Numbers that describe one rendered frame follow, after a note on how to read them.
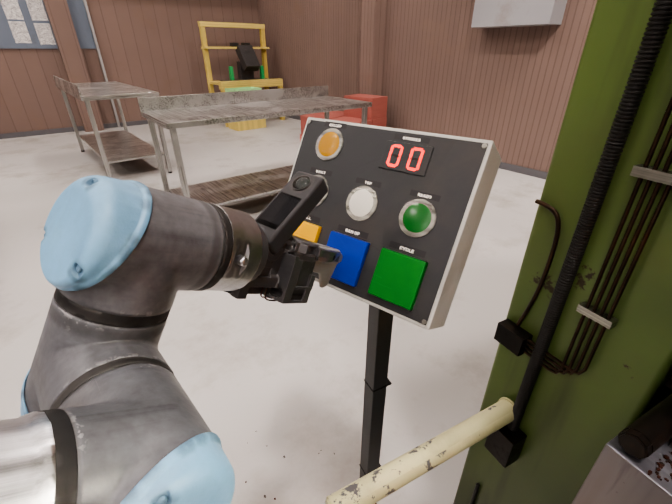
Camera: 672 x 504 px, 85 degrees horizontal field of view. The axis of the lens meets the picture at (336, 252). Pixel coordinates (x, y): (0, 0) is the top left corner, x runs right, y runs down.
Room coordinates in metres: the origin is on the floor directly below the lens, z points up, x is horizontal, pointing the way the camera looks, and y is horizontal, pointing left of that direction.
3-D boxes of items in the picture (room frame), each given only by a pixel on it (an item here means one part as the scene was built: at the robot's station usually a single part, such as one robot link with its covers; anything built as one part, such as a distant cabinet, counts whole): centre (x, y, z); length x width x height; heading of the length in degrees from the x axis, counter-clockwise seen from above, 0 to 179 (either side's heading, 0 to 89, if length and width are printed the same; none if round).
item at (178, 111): (3.40, 0.61, 0.49); 1.86 x 0.71 x 0.98; 128
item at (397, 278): (0.47, -0.09, 1.01); 0.07 x 0.05 x 0.07; 53
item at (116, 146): (4.89, 2.87, 0.50); 2.01 x 0.74 x 1.01; 40
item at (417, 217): (0.50, -0.12, 1.09); 0.05 x 0.03 x 0.04; 28
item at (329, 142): (0.66, 0.01, 1.16); 0.05 x 0.03 x 0.04; 28
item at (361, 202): (0.56, -0.04, 1.09); 0.05 x 0.03 x 0.04; 28
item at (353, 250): (0.53, -0.01, 1.01); 0.07 x 0.05 x 0.07; 53
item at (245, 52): (7.83, 1.65, 0.88); 1.38 x 1.21 x 1.76; 128
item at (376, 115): (5.89, -0.11, 0.36); 1.27 x 0.98 x 0.71; 38
